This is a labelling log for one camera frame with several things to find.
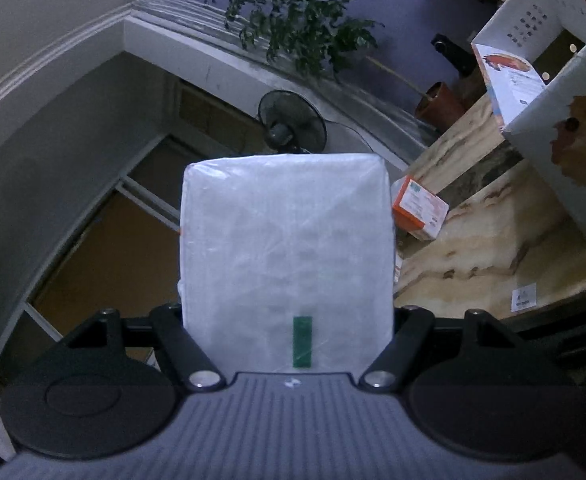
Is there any white table sticker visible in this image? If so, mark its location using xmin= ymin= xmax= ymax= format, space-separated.
xmin=511 ymin=283 xmax=537 ymax=313

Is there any black standing fan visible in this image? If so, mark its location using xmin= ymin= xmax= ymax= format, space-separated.
xmin=258 ymin=90 xmax=328 ymax=154

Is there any white apple cardboard box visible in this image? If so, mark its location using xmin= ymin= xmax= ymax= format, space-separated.
xmin=472 ymin=0 xmax=586 ymax=239

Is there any potted ficus tree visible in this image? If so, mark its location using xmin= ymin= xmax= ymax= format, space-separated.
xmin=204 ymin=0 xmax=465 ymax=132

